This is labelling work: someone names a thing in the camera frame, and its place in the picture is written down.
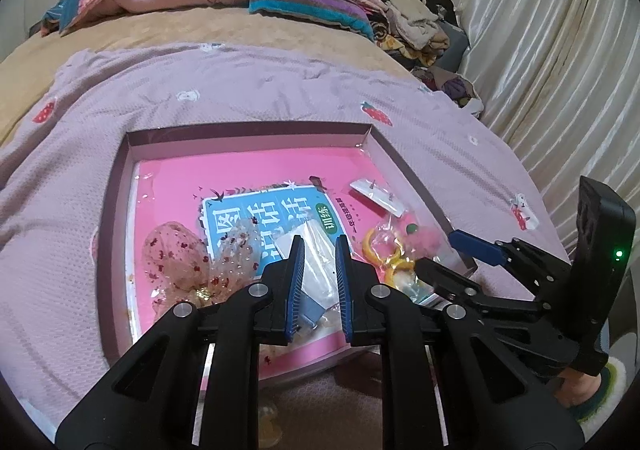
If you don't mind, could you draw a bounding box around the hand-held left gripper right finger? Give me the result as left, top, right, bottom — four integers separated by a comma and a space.
334, 234, 586, 450

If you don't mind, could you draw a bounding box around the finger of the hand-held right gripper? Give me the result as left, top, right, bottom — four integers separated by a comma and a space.
448, 229, 571, 282
414, 257, 501, 306

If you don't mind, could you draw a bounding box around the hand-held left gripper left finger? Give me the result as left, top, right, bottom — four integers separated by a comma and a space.
55, 235, 307, 450

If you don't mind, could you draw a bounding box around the clear bag with white card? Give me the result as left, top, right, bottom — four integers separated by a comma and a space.
272, 219, 346, 332

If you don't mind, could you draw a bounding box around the pink fluffy strawberry hair clip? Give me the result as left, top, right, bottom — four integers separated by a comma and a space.
402, 224, 441, 256

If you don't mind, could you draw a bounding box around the clear bag of yellow rings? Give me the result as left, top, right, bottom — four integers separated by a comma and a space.
360, 214, 442, 304

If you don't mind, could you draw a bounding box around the earring card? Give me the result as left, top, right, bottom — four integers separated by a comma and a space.
348, 177, 409, 219

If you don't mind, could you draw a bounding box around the beige dotted organza bow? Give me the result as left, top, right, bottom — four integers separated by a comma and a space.
143, 217, 266, 312

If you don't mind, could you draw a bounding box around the shallow dark cardboard box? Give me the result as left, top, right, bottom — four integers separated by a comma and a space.
92, 119, 479, 387

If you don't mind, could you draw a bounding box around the person's right forearm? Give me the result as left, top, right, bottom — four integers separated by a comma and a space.
570, 357, 630, 431

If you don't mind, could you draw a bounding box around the person's right hand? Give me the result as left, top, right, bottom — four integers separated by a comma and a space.
557, 372, 609, 409

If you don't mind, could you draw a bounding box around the pink book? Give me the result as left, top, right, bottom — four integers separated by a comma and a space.
127, 149, 452, 382

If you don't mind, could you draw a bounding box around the cream satin curtain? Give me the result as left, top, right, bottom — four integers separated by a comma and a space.
457, 0, 640, 262

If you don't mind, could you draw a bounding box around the purple printed blanket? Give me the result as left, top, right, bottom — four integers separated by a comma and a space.
0, 42, 574, 437

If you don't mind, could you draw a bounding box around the pile of clothes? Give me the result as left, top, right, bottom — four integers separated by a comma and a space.
327, 0, 485, 119

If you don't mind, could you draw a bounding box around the striped pillow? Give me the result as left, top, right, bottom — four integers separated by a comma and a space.
248, 0, 376, 44

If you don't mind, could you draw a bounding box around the tan bed sheet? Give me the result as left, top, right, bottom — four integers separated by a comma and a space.
0, 4, 402, 147

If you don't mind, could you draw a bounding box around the beige bead hair tie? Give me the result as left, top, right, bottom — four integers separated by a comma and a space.
257, 402, 281, 449

